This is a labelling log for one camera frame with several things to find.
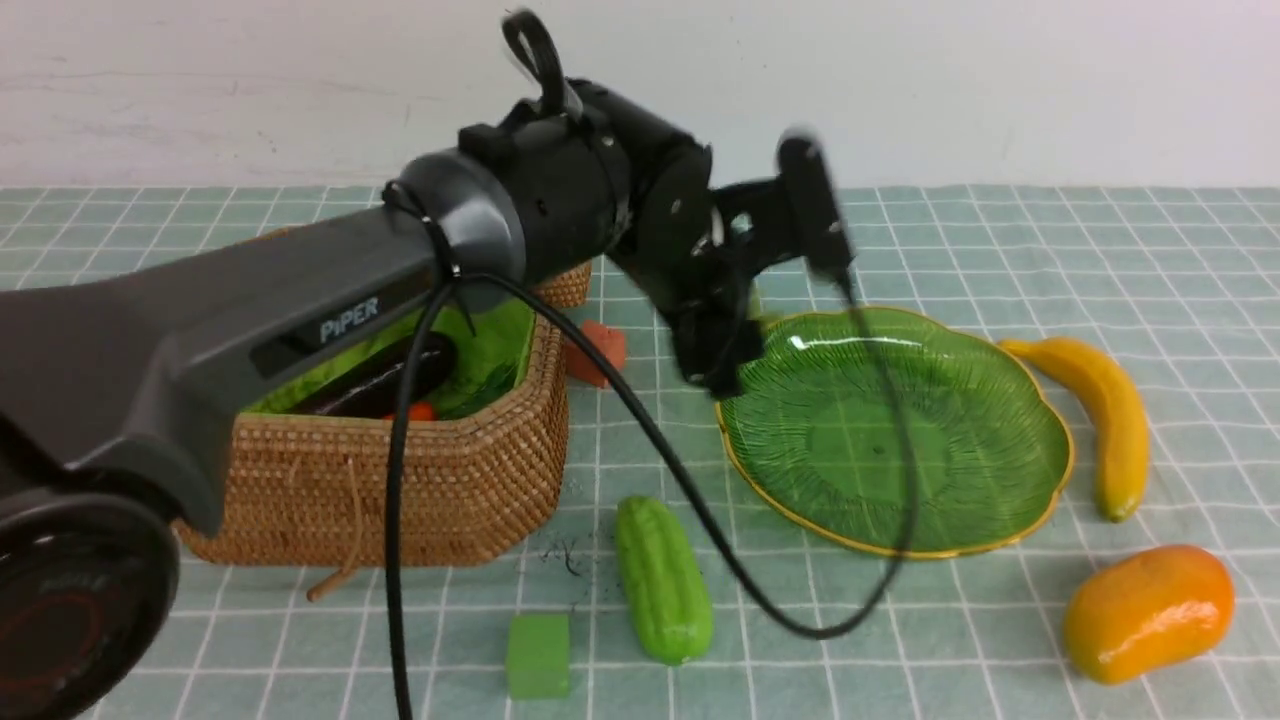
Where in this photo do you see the orange toy mango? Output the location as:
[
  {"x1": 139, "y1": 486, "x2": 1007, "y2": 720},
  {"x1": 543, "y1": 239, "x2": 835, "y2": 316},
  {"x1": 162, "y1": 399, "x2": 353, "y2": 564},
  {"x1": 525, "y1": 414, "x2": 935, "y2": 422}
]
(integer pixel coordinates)
[{"x1": 1062, "y1": 544, "x2": 1236, "y2": 685}]

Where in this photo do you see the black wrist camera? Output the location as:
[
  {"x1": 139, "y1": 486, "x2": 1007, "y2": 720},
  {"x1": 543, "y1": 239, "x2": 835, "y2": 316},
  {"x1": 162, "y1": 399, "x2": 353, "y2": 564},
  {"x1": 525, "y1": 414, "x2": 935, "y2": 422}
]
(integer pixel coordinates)
[{"x1": 776, "y1": 132, "x2": 854, "y2": 296}]

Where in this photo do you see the green foam cube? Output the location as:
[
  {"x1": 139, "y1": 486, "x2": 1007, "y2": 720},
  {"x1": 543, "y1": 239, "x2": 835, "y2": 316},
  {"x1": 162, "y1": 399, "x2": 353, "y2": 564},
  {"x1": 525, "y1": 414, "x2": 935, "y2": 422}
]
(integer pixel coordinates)
[{"x1": 506, "y1": 612, "x2": 571, "y2": 701}]

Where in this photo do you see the green glass leaf plate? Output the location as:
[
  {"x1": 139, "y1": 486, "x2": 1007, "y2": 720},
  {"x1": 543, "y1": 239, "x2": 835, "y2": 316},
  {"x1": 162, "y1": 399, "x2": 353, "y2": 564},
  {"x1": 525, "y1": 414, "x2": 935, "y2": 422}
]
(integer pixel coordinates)
[{"x1": 716, "y1": 306, "x2": 1074, "y2": 560}]

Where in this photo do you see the orange foam cube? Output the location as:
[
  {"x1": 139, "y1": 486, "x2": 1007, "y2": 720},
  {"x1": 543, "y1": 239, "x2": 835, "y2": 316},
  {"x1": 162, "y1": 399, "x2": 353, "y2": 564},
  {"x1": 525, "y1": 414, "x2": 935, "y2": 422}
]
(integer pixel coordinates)
[{"x1": 564, "y1": 320, "x2": 627, "y2": 388}]

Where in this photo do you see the green checkered tablecloth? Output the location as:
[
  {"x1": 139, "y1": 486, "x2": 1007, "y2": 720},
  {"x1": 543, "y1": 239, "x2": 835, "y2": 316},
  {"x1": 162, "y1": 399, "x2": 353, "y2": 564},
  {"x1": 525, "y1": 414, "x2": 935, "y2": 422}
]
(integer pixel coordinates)
[{"x1": 1, "y1": 186, "x2": 1279, "y2": 719}]

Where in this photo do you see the woven wicker basket green lining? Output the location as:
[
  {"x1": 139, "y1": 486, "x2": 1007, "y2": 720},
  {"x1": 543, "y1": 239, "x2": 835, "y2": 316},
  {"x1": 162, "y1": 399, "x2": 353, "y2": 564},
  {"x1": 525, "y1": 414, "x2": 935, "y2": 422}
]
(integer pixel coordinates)
[{"x1": 173, "y1": 296, "x2": 570, "y2": 568}]

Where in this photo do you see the purple toy eggplant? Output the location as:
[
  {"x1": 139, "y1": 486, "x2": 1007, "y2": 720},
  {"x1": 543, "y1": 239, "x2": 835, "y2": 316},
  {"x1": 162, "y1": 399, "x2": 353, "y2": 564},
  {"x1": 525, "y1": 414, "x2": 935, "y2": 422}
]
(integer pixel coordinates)
[{"x1": 285, "y1": 332, "x2": 458, "y2": 419}]

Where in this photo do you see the green toy bitter gourd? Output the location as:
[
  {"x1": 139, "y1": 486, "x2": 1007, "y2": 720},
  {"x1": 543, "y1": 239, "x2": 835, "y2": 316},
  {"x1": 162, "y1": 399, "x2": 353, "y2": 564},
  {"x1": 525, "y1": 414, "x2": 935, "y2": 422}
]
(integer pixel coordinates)
[{"x1": 614, "y1": 496, "x2": 716, "y2": 666}]

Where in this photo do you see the black camera cable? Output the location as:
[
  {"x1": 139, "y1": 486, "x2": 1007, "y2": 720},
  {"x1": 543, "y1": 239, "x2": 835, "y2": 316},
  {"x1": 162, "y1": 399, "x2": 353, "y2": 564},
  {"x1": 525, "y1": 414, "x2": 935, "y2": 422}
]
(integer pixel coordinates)
[{"x1": 385, "y1": 270, "x2": 922, "y2": 720}]

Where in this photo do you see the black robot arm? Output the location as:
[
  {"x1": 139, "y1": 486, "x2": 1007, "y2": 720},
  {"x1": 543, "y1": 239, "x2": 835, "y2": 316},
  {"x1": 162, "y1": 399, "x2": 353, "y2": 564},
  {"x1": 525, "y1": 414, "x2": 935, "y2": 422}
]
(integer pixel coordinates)
[{"x1": 3, "y1": 9, "x2": 817, "y2": 719}]

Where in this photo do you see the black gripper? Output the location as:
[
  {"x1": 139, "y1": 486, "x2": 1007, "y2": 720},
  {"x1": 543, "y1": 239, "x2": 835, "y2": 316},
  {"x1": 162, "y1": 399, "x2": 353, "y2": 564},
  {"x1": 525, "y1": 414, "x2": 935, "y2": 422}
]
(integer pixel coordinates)
[{"x1": 611, "y1": 145, "x2": 800, "y2": 396}]

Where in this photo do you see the yellow toy banana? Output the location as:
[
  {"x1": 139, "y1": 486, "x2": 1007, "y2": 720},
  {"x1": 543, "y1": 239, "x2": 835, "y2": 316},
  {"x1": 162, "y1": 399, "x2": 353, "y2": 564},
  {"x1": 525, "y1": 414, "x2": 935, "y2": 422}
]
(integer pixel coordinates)
[{"x1": 998, "y1": 336, "x2": 1149, "y2": 523}]

